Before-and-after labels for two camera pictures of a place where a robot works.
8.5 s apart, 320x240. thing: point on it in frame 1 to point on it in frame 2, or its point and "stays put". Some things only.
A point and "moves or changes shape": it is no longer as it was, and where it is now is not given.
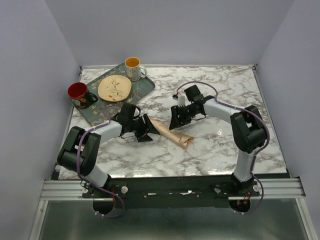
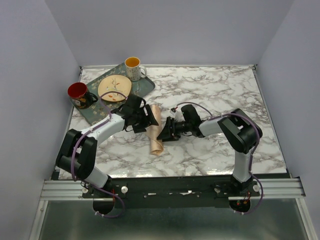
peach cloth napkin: [178, 139] moves or changes shape
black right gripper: [175, 122] to [167, 134]
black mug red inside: [79, 96] stays put
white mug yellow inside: [134, 71] stays put
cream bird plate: [114, 88] stays put
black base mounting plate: [171, 192] stays put
